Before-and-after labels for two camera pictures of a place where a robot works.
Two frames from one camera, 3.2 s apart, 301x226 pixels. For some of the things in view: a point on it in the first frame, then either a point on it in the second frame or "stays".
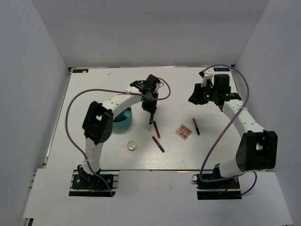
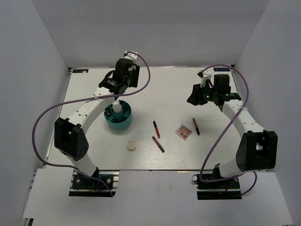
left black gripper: [148, 108] to [135, 73]
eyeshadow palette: [183, 132] stays
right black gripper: [196, 98] stays
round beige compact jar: [131, 145] stays
